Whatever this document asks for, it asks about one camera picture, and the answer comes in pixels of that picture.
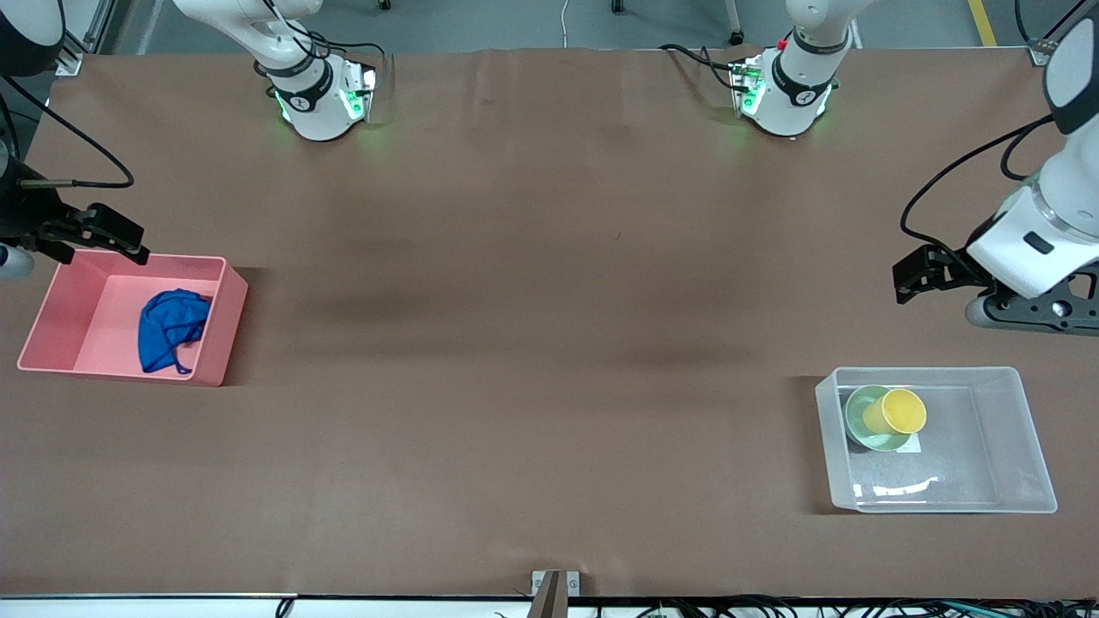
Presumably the black base cable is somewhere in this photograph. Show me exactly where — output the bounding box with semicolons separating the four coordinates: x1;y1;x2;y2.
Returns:
305;33;393;74
659;43;750;91

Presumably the yellow cup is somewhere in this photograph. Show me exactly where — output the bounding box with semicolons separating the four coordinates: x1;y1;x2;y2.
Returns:
861;388;928;437

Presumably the black right base cable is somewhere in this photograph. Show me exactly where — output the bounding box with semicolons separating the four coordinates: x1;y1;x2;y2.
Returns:
305;33;393;74

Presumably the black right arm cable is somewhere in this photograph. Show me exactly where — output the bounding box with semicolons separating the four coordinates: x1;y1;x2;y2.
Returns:
0;76;136;188

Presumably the aluminium frame post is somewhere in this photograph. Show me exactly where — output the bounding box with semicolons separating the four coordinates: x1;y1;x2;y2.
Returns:
56;0;117;76

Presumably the blue cloth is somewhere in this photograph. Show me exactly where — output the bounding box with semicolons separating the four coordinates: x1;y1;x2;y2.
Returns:
138;288;213;375

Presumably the mint green bowl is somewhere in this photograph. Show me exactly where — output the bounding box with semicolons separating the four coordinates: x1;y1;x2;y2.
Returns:
845;385;915;453

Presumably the brown table cover sheet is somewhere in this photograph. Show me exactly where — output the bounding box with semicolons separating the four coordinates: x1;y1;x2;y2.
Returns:
0;47;1099;599

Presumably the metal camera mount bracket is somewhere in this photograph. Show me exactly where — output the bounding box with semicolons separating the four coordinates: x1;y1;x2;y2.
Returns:
531;570;581;618

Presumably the pink plastic bin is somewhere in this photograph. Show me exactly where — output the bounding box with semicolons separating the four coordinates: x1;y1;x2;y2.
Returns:
17;251;250;388

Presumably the clear plastic box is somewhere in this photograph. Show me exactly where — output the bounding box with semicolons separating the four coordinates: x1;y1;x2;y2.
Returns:
815;367;1059;514

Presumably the black left base cable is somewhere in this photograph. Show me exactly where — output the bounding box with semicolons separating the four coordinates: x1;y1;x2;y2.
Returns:
659;43;750;91

